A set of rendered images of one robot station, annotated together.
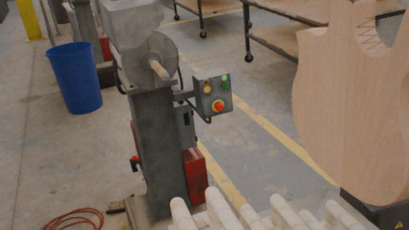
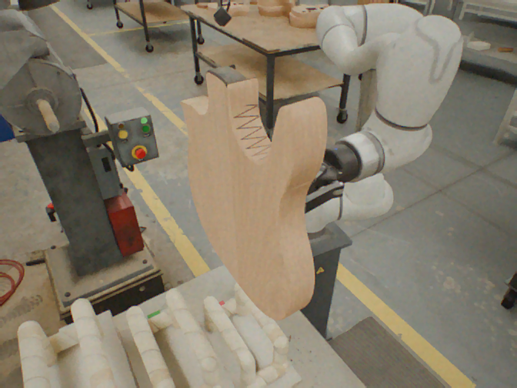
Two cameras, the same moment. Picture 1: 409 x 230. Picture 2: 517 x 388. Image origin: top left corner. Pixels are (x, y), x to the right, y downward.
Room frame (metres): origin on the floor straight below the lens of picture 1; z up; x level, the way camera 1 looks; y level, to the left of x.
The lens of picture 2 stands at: (0.20, -0.19, 1.75)
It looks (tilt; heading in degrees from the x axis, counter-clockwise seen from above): 37 degrees down; 343
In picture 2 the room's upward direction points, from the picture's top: straight up
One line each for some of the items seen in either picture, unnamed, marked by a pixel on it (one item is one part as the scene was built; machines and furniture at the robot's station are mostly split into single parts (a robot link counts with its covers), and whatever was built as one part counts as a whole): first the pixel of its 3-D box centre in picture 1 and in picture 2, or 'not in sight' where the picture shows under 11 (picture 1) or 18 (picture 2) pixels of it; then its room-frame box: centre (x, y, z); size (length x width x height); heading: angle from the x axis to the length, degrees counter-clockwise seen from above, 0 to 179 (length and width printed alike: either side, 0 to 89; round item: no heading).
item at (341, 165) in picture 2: not in sight; (325, 169); (0.72, -0.47, 1.37); 0.09 x 0.08 x 0.07; 106
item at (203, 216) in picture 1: (197, 221); (68, 338); (0.68, 0.04, 1.12); 0.11 x 0.03 x 0.03; 107
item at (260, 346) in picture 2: not in sight; (242, 348); (0.67, -0.29, 0.94); 0.27 x 0.15 x 0.01; 17
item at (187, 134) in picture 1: (178, 100); (95, 142); (1.83, 0.10, 0.93); 0.15 x 0.10 x 0.55; 17
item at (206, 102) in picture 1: (203, 95); (123, 138); (1.71, -0.03, 0.99); 0.24 x 0.21 x 0.26; 17
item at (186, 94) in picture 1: (191, 92); (107, 135); (1.70, 0.03, 1.02); 0.19 x 0.04 x 0.04; 107
